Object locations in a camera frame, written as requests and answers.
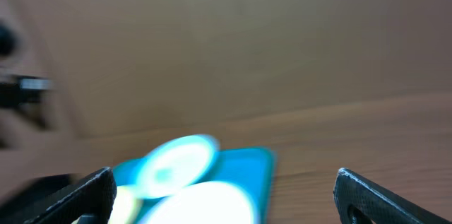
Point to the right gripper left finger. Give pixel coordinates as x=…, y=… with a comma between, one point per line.
x=93, y=195

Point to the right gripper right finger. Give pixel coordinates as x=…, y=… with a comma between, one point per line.
x=359, y=200

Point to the yellow-green plate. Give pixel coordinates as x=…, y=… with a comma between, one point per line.
x=126, y=206

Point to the light blue plate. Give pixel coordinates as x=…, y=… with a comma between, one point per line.
x=174, y=165

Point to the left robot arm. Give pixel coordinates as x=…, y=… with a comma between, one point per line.
x=22, y=94

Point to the black water tray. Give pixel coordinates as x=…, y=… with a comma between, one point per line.
x=34, y=190

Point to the teal plastic tray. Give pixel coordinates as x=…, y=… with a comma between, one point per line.
x=250, y=168

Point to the white plate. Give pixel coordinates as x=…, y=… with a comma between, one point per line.
x=213, y=202

